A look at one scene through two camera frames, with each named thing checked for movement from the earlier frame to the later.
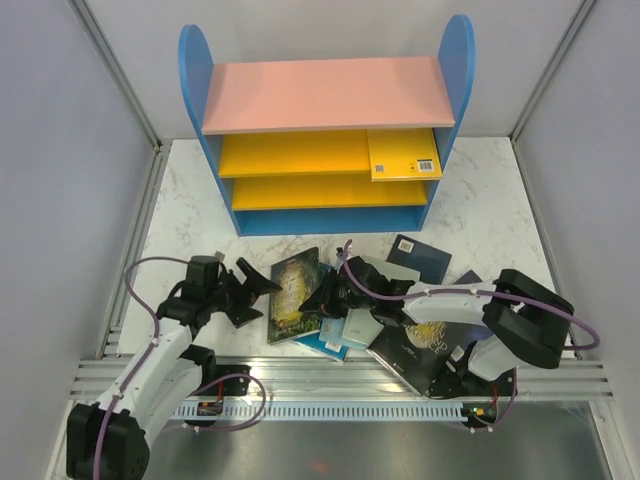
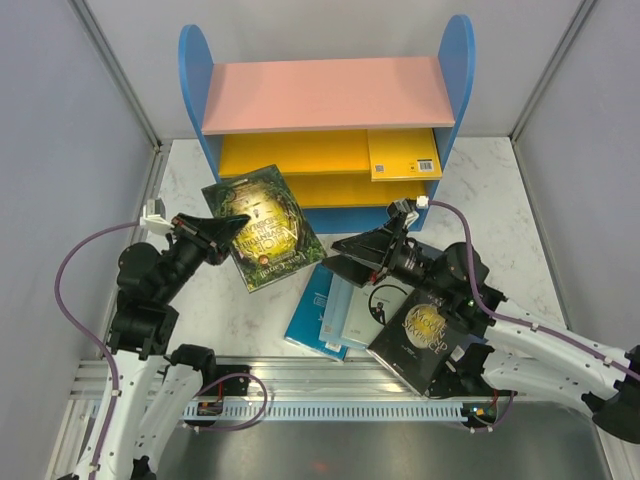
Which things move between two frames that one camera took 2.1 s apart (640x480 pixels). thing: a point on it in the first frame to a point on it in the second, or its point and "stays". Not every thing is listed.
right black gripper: (322, 299) to (380, 246)
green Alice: (298, 276) to (276, 242)
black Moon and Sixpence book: (419, 350) stays
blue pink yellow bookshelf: (320, 146) stays
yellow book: (403, 154) stays
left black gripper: (255, 285) to (206, 231)
